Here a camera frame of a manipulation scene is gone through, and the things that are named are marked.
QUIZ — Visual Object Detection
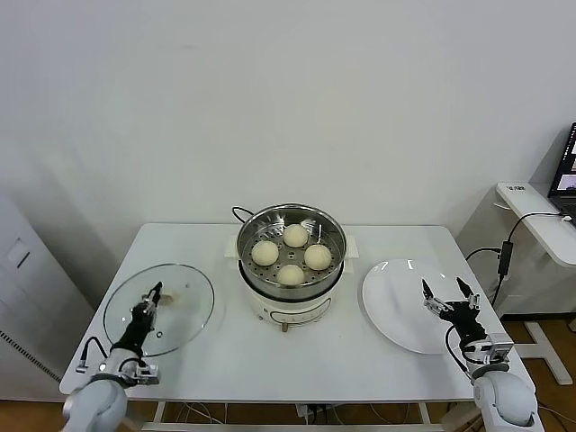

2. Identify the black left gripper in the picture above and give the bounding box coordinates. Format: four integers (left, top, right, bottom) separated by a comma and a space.
112, 282, 164, 355

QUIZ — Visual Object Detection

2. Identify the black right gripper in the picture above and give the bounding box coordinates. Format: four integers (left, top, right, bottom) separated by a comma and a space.
420, 276, 489, 348

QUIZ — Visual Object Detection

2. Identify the round glass pot lid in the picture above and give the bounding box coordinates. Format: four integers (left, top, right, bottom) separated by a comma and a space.
102, 264, 216, 359

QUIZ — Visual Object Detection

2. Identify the white steamed baozi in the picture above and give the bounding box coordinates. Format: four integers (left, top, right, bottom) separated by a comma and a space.
283, 223, 311, 248
303, 245, 334, 271
277, 264, 306, 287
250, 240, 280, 266

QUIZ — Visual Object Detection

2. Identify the perforated steel steamer basket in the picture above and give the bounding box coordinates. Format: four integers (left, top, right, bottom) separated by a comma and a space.
237, 204, 349, 292

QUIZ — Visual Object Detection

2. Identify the round white plate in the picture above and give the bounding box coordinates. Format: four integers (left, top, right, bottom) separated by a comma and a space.
361, 258, 473, 356

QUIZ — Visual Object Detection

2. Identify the black laptop power adapter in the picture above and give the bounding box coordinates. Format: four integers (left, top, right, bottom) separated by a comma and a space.
464, 213, 575, 307

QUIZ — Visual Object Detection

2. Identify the white metal cabinet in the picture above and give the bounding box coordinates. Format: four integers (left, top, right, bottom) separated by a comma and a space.
0, 182, 98, 401

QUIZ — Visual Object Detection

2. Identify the white electric cooker base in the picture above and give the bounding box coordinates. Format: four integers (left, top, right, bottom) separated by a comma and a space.
224, 233, 362, 335

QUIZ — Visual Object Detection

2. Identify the black open laptop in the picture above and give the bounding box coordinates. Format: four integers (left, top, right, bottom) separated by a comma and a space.
547, 121, 576, 215

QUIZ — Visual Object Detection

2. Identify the white power strip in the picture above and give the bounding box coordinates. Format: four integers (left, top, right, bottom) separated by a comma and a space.
295, 403, 337, 424

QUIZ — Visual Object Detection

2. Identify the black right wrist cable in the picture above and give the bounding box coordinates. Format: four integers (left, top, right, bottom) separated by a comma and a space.
444, 326, 476, 383

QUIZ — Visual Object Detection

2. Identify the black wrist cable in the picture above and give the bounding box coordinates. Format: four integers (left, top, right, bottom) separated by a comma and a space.
444, 326, 476, 383
76, 337, 112, 374

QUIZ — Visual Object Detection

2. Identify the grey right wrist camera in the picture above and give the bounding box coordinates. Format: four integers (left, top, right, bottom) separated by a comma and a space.
467, 332, 515, 368

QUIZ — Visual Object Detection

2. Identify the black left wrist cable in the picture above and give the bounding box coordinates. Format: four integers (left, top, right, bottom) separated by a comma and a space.
76, 337, 112, 374

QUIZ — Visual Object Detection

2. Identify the white table frame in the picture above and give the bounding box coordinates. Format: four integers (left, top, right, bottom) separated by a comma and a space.
141, 400, 433, 432

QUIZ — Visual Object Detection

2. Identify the thin white floor cable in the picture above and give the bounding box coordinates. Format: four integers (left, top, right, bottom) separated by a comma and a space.
166, 401, 229, 425

